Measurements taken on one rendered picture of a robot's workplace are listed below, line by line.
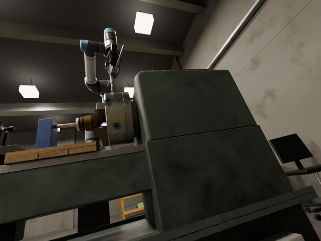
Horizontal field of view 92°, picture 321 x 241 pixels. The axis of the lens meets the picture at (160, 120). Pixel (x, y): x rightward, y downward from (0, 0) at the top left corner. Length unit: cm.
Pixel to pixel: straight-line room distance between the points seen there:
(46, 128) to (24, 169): 25
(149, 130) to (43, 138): 51
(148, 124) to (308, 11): 331
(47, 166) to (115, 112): 33
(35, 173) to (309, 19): 368
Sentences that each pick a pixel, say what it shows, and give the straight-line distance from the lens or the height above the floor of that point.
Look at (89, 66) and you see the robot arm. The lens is 132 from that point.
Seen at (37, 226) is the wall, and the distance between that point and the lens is 1069.
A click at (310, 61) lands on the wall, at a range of 341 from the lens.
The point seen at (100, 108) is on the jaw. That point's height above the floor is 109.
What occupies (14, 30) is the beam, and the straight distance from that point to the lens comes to 591.
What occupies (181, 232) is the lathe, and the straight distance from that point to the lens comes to 55.
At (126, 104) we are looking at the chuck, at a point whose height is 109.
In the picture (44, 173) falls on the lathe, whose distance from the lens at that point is 72.
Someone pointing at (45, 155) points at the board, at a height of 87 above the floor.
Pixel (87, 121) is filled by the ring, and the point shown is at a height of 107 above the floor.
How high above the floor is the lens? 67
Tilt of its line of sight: 24 degrees up
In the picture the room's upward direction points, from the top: 14 degrees counter-clockwise
